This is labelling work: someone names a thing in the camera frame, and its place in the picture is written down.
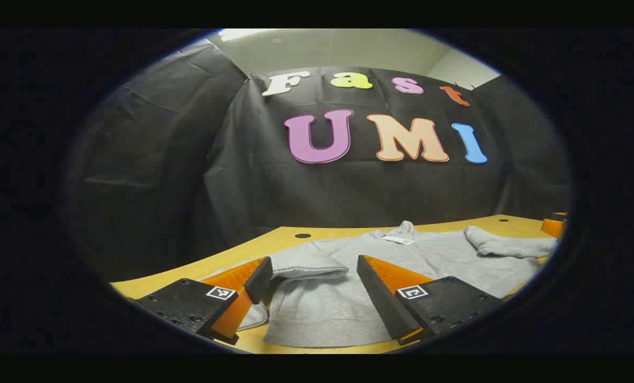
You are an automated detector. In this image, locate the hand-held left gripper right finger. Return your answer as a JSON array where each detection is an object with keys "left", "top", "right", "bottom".
[{"left": 356, "top": 254, "right": 504, "bottom": 345}]

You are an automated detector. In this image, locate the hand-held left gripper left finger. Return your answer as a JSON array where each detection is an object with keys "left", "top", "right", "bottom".
[{"left": 131, "top": 256, "right": 274, "bottom": 345}]

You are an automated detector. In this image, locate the grey sweatshirt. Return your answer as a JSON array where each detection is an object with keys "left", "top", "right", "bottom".
[{"left": 197, "top": 221, "right": 558, "bottom": 349}]

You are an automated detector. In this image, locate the black backdrop cloth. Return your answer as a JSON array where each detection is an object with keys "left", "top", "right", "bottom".
[{"left": 67, "top": 40, "right": 572, "bottom": 282}]

